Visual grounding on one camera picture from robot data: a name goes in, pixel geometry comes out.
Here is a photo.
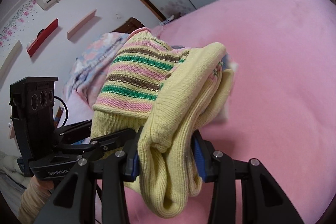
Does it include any yellow knitted striped cardigan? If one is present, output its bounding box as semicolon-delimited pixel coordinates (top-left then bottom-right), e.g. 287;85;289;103
91;28;231;218

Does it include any person's left hand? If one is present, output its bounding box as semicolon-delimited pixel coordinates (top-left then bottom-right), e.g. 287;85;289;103
30;176;54;190

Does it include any cream knitted left sleeve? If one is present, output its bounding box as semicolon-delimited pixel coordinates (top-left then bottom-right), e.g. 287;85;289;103
18;182;51;223

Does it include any dark wooden headboard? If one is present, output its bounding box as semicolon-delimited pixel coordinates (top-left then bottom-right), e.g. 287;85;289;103
112;17;145;34

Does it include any folded pale pink garment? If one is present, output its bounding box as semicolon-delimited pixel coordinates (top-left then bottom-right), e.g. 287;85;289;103
211;53;239;124

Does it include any beige wall shelf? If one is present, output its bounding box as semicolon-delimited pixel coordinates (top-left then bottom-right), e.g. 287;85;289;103
0;40;22;80

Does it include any red wall shelf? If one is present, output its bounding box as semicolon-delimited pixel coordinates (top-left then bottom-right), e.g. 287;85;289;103
27;18;59;57

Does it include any pink wall shelf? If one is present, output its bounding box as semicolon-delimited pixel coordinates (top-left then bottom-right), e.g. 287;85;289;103
67;9;97;40

